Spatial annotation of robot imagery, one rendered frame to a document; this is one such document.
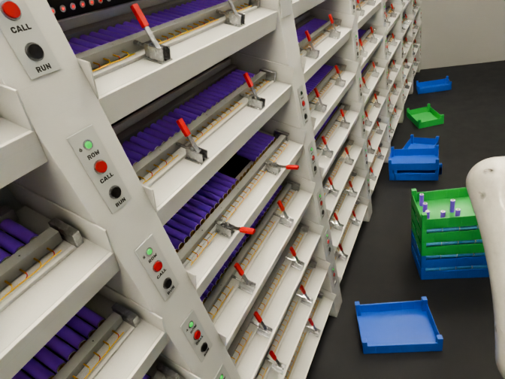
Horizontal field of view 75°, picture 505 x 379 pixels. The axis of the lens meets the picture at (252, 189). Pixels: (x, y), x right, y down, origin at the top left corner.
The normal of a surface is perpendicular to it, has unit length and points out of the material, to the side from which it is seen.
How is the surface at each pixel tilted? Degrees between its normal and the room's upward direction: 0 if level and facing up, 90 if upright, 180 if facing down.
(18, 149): 111
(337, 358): 0
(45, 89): 90
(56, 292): 21
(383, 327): 0
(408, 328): 0
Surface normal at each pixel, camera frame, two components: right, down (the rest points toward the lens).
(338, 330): -0.25, -0.82
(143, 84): 0.89, 0.35
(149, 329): 0.07, -0.74
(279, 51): -0.46, 0.57
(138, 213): 0.85, 0.07
